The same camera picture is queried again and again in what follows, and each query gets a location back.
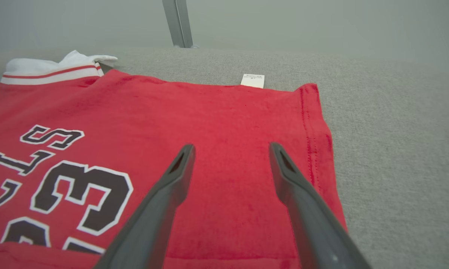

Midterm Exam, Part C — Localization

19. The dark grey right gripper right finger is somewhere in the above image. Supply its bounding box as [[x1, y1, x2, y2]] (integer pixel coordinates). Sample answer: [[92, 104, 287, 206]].
[[268, 142, 372, 269]]

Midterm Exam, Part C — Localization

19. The grey metal post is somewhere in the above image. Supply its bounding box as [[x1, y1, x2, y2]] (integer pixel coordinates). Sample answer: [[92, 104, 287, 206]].
[[162, 0, 196, 49]]

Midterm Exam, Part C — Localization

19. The grey fabric sofa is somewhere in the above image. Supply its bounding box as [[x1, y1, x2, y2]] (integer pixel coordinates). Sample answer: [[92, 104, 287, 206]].
[[0, 46, 449, 269]]

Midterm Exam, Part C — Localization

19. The red and white jersey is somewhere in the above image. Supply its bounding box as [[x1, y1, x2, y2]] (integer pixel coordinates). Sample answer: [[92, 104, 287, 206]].
[[0, 50, 349, 269]]

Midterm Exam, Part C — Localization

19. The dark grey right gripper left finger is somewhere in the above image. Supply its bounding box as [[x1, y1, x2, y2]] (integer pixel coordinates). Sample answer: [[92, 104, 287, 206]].
[[93, 143, 196, 269]]

